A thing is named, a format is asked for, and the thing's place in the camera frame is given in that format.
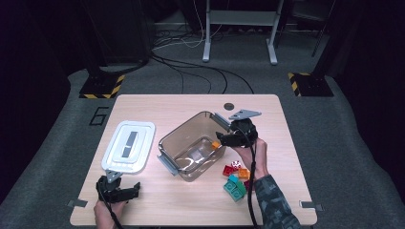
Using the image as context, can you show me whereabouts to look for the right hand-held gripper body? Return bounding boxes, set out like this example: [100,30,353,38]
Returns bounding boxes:
[228,109,263,149]

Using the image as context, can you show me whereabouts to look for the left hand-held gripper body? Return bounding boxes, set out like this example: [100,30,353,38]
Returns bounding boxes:
[96,170,124,204]

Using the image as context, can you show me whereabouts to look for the white box lid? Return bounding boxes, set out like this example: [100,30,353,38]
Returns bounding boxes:
[100,120,157,175]

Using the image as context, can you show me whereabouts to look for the teal building block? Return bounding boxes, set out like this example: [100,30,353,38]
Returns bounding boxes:
[223,180,237,194]
[229,188,245,202]

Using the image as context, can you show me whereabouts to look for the clear brown storage box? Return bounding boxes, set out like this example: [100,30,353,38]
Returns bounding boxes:
[157,110,235,183]

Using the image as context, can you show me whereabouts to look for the green building block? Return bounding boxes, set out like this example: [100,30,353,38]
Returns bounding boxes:
[236,181,248,197]

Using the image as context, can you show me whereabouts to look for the person's left hand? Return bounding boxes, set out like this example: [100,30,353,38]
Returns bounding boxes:
[93,199,128,229]

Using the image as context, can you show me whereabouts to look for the person's right hand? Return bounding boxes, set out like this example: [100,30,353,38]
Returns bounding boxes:
[233,136,270,181]

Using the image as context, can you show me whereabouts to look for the grey tape strip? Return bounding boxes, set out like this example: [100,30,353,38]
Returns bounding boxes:
[299,200,325,212]
[66,198,89,208]

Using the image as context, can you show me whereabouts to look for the black striped stand base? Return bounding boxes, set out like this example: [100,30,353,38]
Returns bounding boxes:
[288,72,334,97]
[78,73,126,99]

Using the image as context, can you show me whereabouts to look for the thin black stand leg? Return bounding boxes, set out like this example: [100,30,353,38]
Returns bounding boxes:
[310,18,330,58]

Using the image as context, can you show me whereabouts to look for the black equipment cabinet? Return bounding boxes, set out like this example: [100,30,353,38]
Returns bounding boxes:
[101,0,153,65]

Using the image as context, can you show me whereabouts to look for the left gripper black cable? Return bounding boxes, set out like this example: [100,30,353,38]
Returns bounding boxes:
[98,182,126,229]

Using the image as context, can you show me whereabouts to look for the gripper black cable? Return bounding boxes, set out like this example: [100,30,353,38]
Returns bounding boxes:
[237,125,260,229]
[98,182,126,229]

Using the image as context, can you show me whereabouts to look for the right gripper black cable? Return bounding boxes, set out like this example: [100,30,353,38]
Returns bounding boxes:
[237,125,260,229]

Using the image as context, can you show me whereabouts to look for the long black floor cable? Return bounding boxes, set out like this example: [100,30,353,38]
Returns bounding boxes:
[151,52,255,94]

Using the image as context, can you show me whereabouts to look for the white floor cable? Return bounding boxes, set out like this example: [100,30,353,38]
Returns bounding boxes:
[152,0,224,51]

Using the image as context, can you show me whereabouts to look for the grey metal table frame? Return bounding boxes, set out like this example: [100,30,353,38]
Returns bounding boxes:
[202,0,286,66]

